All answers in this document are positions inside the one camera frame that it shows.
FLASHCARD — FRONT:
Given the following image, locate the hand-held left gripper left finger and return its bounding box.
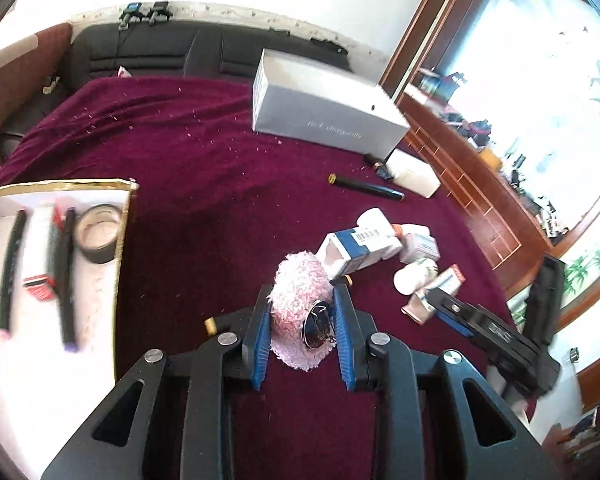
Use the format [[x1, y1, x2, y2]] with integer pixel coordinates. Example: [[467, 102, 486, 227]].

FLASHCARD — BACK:
[[40, 284, 276, 480]]

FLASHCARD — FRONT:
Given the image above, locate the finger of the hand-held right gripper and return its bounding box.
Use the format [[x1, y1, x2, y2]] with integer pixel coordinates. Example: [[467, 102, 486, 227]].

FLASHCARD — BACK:
[[425, 292, 486, 338]]

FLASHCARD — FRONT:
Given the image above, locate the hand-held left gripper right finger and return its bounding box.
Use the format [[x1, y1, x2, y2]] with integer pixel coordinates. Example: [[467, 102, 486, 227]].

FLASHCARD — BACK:
[[331, 282, 563, 480]]

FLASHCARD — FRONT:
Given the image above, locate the round metal keychain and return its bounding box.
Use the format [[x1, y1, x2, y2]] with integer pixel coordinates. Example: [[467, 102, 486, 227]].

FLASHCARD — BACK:
[[304, 300, 338, 348]]

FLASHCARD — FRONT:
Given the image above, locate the pink fluffy pad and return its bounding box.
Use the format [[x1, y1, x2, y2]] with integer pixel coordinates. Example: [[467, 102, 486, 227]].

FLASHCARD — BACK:
[[270, 249, 337, 372]]

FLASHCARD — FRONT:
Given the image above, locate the white bottle with green label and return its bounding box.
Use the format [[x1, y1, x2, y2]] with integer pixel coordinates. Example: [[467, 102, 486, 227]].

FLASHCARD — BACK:
[[394, 258, 440, 296]]

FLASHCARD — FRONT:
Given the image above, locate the blue and white carton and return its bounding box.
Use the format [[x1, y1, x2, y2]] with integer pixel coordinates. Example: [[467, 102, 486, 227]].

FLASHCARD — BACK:
[[316, 227, 403, 281]]

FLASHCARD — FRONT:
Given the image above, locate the white tray with gold rim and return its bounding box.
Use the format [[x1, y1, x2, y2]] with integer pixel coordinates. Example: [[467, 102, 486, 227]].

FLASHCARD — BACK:
[[0, 177, 140, 391]]

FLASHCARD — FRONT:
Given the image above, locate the small white box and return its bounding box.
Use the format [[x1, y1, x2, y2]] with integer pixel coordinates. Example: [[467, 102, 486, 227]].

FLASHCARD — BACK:
[[400, 232, 440, 265]]

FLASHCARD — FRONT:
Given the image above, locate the brown wooden cabinet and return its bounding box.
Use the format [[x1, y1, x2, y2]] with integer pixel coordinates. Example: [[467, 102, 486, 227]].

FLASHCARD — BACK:
[[395, 95, 551, 301]]

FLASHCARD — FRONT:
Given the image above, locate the white flat box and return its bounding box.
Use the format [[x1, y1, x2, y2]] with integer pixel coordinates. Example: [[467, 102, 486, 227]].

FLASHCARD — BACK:
[[384, 149, 441, 198]]

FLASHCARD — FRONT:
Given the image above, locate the black pen with gold tip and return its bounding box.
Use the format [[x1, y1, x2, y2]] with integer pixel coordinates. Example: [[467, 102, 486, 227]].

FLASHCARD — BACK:
[[328, 173, 405, 201]]

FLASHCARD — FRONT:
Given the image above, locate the small dark bottle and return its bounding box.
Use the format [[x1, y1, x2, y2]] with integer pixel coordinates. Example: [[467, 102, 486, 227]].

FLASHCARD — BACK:
[[364, 154, 396, 181]]

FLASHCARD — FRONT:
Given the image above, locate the windowsill clutter pile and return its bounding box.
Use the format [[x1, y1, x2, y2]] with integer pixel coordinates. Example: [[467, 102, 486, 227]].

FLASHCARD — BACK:
[[410, 67, 576, 246]]

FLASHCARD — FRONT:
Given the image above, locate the black tape roll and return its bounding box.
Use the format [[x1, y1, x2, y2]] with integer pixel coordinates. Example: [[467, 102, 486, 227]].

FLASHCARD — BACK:
[[74, 205, 124, 265]]

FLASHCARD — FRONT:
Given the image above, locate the black marker with purple cap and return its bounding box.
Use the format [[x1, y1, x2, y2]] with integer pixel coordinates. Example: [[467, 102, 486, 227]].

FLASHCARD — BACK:
[[55, 207, 78, 353]]

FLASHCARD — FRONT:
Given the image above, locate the red and white tube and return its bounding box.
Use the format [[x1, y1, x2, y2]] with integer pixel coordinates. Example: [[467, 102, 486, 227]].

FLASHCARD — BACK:
[[44, 204, 63, 286]]

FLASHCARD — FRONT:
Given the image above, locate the small red box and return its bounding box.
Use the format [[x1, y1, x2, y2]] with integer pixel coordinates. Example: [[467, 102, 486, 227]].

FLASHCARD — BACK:
[[22, 274, 56, 302]]

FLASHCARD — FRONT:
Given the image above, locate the grey open box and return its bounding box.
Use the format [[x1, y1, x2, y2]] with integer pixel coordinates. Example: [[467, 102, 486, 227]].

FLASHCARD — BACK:
[[251, 48, 411, 160]]

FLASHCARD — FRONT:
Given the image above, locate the black marker with pink cap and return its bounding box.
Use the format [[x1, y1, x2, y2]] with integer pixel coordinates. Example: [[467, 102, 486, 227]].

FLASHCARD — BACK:
[[0, 209, 28, 341]]

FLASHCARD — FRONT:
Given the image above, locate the black leather sofa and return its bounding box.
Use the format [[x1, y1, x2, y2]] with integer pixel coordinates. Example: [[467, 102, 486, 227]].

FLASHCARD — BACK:
[[0, 25, 353, 161]]

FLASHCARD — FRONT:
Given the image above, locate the brown upholstered chair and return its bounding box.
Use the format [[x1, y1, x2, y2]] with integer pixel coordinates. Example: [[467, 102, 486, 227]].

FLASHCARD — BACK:
[[0, 22, 73, 196]]

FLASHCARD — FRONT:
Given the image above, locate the wooden window frame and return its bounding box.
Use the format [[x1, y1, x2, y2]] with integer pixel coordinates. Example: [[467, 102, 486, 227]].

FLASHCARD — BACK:
[[380, 0, 486, 101]]

